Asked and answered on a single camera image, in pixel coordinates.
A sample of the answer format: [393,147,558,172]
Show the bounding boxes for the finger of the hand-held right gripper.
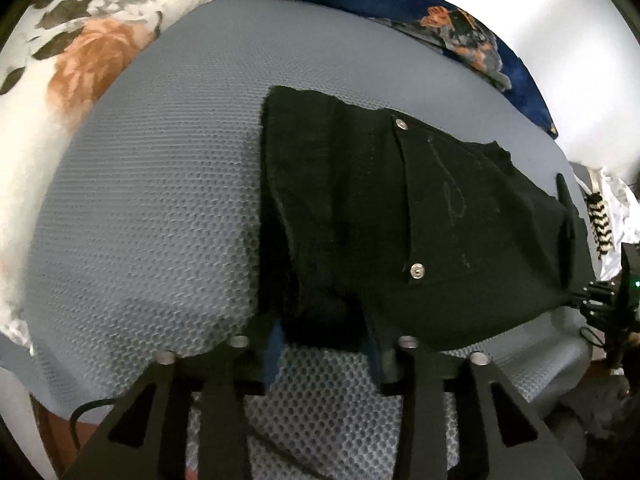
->
[567,281,618,320]

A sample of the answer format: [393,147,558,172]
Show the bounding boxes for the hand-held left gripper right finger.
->
[366,329,583,480]

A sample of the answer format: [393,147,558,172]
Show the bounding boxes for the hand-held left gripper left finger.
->
[62,317,287,480]

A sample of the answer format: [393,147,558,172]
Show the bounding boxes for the black pants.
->
[260,85,596,356]

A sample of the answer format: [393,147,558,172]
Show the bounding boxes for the black white striped item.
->
[587,191,615,261]

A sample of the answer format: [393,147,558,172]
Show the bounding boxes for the white cloth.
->
[575,160,640,281]

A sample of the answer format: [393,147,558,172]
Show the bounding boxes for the grey mesh mattress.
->
[22,0,596,480]

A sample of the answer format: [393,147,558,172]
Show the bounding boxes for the white floral pillow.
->
[0,0,221,356]

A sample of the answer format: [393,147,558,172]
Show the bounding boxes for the black cable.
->
[70,399,121,453]

